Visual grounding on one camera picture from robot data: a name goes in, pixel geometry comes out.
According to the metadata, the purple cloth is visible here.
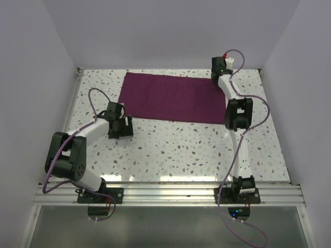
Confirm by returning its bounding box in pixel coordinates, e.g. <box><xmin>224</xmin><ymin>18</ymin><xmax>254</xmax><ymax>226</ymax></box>
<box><xmin>118</xmin><ymin>72</ymin><xmax>225</xmax><ymax>125</ymax></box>

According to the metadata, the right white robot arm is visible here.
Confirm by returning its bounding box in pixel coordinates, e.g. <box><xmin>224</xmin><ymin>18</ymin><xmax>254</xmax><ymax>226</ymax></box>
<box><xmin>211</xmin><ymin>55</ymin><xmax>256</xmax><ymax>204</ymax></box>

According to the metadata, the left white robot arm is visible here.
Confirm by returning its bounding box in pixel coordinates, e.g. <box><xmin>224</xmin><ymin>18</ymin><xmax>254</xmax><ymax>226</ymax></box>
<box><xmin>45</xmin><ymin>102</ymin><xmax>133</xmax><ymax>204</ymax></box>

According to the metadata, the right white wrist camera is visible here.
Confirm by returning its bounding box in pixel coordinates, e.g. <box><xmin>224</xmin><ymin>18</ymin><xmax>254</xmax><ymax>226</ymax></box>
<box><xmin>225</xmin><ymin>57</ymin><xmax>235</xmax><ymax>70</ymax></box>

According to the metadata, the aluminium left rail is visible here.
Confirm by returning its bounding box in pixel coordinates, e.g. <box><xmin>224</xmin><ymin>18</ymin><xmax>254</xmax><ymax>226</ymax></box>
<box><xmin>62</xmin><ymin>68</ymin><xmax>85</xmax><ymax>132</ymax></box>

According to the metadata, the aluminium rail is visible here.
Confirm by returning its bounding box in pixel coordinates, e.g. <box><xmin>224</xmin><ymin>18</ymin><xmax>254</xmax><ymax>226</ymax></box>
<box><xmin>33</xmin><ymin>182</ymin><xmax>306</xmax><ymax>207</ymax></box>
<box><xmin>62</xmin><ymin>68</ymin><xmax>85</xmax><ymax>132</ymax></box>

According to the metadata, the aluminium front rail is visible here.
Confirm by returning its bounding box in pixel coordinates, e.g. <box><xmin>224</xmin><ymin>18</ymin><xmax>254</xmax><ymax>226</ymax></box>
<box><xmin>33</xmin><ymin>182</ymin><xmax>306</xmax><ymax>207</ymax></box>

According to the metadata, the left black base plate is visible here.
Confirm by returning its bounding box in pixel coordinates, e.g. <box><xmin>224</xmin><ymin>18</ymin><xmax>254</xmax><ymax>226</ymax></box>
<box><xmin>75</xmin><ymin>188</ymin><xmax>124</xmax><ymax>204</ymax></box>

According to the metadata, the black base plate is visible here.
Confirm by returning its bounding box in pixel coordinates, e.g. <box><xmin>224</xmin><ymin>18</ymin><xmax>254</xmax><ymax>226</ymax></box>
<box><xmin>214</xmin><ymin>184</ymin><xmax>261</xmax><ymax>205</ymax></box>
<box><xmin>75</xmin><ymin>188</ymin><xmax>124</xmax><ymax>204</ymax></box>

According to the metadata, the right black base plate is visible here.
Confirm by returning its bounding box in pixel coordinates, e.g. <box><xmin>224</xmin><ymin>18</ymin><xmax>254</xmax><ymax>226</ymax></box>
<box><xmin>214</xmin><ymin>184</ymin><xmax>261</xmax><ymax>205</ymax></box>

